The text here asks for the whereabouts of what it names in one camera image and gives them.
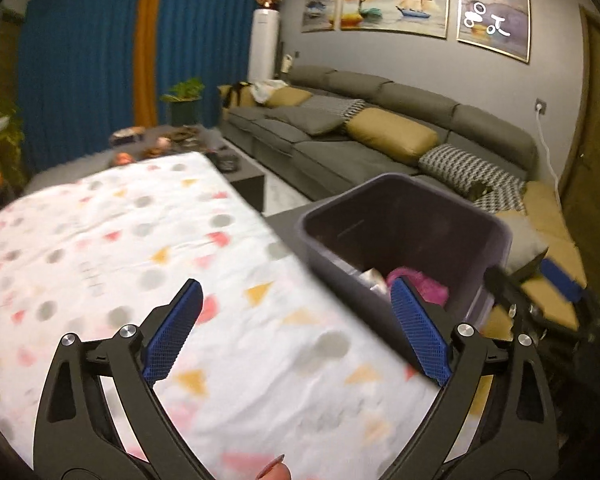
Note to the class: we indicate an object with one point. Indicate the purple calligraphy painting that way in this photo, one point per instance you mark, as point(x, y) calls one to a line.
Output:
point(500, 26)

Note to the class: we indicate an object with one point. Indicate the grey sofa cushion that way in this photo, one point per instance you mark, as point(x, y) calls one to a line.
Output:
point(311, 121)

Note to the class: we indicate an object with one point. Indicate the white cloth on sofa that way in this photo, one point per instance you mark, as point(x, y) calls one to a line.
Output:
point(262, 90)

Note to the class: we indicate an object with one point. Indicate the small grey landscape painting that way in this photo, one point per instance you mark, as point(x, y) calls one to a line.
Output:
point(318, 15)

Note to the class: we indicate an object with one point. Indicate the far yellow cushion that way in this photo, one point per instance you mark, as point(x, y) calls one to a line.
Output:
point(287, 96)

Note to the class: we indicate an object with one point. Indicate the black white patterned cushion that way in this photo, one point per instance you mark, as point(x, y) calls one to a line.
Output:
point(344, 108)

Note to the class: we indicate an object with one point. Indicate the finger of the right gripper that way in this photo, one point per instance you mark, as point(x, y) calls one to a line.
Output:
point(571, 290)
point(505, 282)

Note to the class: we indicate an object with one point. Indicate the yellow sofa cushion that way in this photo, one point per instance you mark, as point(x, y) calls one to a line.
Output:
point(398, 137)

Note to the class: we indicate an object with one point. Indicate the plant on corner stand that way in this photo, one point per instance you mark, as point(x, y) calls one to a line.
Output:
point(12, 167)

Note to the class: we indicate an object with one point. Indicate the dark grey trash bin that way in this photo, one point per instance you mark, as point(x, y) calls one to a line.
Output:
point(394, 221)

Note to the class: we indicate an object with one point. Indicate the green potted plant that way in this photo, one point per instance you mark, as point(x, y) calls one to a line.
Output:
point(182, 102)

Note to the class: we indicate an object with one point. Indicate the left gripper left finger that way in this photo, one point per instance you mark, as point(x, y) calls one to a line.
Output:
point(75, 436)

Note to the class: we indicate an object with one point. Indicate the near patterned cushion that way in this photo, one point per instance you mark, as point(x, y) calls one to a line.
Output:
point(484, 184)

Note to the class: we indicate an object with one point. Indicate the white standing air conditioner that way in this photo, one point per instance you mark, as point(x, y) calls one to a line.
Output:
point(263, 44)

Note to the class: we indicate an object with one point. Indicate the brown wooden door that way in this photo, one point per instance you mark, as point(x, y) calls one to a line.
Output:
point(581, 179)

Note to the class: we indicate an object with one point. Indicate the orange curtain strip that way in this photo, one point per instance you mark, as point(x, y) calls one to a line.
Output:
point(145, 97)

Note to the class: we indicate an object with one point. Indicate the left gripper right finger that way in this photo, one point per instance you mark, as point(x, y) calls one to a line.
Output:
point(493, 417)

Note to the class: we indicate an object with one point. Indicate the patterned white tablecloth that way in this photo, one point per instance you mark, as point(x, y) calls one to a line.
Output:
point(275, 366)

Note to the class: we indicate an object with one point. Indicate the grey sectional sofa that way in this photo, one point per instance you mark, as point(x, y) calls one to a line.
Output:
point(324, 166)

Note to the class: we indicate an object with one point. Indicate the pink foam fruit net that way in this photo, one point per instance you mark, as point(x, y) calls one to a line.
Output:
point(429, 289)

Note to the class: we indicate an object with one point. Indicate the blue curtain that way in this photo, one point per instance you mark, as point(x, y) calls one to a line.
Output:
point(75, 67)

